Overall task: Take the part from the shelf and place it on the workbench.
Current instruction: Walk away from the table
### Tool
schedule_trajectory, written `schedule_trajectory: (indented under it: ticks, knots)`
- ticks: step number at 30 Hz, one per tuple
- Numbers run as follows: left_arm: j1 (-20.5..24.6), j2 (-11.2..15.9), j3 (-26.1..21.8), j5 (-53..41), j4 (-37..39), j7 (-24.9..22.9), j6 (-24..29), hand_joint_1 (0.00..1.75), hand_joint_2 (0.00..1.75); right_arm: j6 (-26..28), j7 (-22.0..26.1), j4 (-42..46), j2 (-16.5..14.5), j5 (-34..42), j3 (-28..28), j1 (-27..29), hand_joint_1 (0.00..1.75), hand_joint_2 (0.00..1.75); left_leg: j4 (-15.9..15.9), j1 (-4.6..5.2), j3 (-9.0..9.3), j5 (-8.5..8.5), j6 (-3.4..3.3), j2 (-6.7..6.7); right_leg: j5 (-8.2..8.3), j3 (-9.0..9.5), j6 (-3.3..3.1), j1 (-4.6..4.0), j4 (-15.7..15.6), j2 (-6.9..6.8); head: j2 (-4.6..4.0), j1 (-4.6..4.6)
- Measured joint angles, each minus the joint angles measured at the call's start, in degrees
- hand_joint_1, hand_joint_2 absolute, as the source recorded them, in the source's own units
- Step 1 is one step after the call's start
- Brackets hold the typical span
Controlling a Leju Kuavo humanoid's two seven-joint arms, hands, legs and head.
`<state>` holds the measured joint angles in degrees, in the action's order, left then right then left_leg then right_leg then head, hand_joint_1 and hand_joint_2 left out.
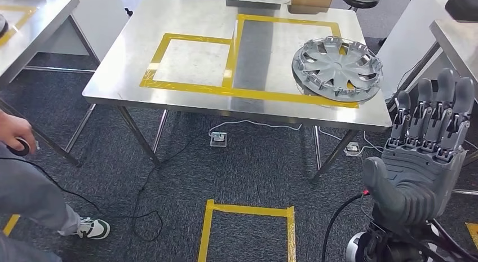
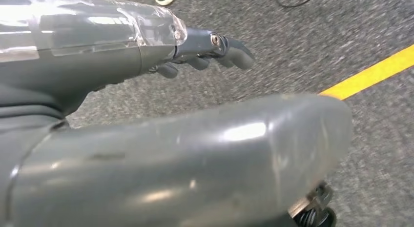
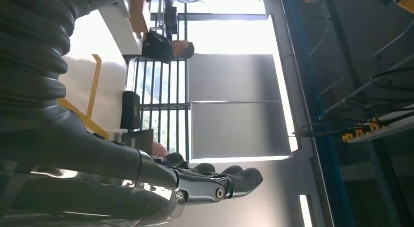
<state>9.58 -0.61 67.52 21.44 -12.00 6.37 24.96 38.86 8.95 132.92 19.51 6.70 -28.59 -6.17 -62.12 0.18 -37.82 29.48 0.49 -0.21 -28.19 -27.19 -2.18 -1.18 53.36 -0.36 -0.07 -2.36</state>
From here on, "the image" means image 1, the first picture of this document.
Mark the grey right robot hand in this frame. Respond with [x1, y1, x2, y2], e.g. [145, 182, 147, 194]
[362, 68, 476, 236]

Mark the person's hand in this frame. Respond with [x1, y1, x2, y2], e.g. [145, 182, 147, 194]
[0, 110, 38, 156]

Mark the grey plastic wheel hubcap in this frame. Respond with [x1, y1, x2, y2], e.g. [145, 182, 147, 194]
[291, 35, 384, 103]

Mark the steel workbench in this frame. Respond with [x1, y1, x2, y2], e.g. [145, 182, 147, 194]
[82, 0, 393, 185]

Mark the person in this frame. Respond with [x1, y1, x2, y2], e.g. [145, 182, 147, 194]
[0, 140, 112, 262]

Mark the yellow floor tape strip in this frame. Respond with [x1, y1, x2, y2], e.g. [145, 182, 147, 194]
[3, 214, 21, 238]
[464, 222, 478, 250]

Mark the steel floor outlet box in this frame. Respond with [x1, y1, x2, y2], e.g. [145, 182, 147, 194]
[208, 131, 228, 148]
[343, 141, 361, 157]

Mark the yellow table tape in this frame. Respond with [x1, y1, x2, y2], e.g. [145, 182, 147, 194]
[0, 6, 38, 47]

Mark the white table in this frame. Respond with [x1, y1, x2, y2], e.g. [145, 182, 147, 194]
[377, 0, 454, 100]

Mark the yellow floor tape outline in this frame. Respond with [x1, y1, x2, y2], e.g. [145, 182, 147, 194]
[198, 199, 296, 262]

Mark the black hard case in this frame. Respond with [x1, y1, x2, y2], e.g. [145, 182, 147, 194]
[445, 0, 478, 23]

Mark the black floor cable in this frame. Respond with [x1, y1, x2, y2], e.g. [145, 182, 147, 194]
[0, 157, 204, 243]

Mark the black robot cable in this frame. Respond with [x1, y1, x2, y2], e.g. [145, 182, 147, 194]
[321, 191, 370, 262]

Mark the white floor cable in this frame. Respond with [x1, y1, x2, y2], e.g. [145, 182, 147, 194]
[207, 119, 303, 136]

